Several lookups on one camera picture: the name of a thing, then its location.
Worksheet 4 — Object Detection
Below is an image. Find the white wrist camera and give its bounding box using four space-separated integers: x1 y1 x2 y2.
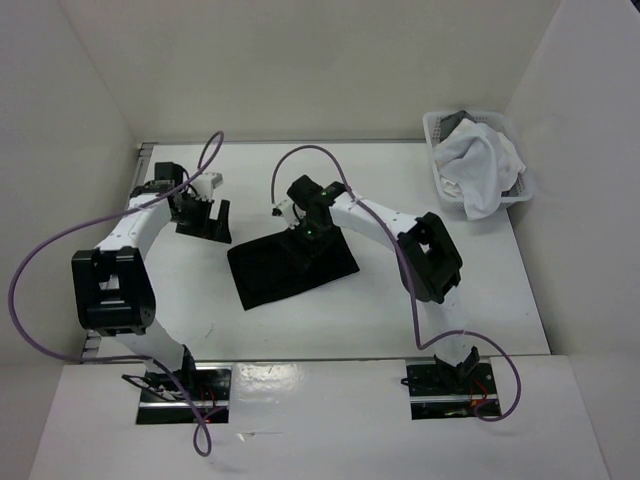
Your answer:
192 172 223 201
272 199 300 229

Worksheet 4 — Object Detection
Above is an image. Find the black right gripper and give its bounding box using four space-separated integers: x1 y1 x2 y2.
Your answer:
277 213 338 273

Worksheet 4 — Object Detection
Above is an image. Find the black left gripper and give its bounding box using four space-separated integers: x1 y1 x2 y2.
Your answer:
172 193 231 244

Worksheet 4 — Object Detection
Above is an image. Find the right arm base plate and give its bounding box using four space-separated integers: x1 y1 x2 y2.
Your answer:
400 361 502 420

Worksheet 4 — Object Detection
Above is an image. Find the white plastic basket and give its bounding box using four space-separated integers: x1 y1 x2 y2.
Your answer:
423 110 535 213

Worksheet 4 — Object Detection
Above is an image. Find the dark grey garment in basket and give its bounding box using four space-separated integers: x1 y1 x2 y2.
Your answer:
439 110 476 142

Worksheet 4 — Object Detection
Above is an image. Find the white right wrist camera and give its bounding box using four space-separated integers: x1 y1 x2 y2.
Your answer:
272 199 300 229

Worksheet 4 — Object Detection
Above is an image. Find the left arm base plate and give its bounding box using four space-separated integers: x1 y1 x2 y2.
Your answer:
121 367 232 425

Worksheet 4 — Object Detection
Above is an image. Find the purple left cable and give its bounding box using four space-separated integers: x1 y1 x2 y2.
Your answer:
9 131 225 459

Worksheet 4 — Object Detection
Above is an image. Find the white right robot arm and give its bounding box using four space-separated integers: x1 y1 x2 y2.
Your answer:
274 175 479 393

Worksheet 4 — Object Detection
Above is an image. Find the white skirt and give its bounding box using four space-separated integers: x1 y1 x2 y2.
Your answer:
434 119 526 220

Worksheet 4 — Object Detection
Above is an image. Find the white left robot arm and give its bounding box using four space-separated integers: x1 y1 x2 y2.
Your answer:
71 162 231 400

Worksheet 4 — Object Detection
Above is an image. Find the black skirt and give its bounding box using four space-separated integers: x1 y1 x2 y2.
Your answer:
227 230 360 311

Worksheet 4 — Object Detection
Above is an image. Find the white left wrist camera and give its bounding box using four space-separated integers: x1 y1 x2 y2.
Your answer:
192 172 223 201

